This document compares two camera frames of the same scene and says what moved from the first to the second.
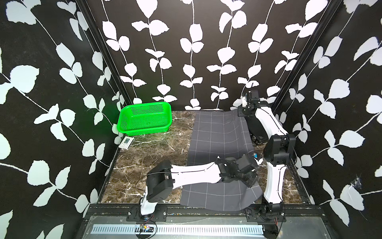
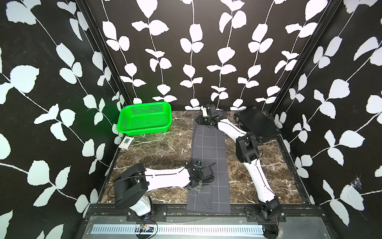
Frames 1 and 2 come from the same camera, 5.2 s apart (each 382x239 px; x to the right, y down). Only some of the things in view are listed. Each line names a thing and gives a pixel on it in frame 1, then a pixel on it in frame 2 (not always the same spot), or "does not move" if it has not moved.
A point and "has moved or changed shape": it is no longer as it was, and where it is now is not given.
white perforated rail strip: (180, 229) does not move
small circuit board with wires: (145, 228) does not move
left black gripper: (252, 179) -> (198, 189)
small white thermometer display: (126, 142) does not move
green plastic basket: (144, 118) does not move
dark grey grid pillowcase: (220, 134) has moved or changed shape
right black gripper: (240, 112) -> (200, 120)
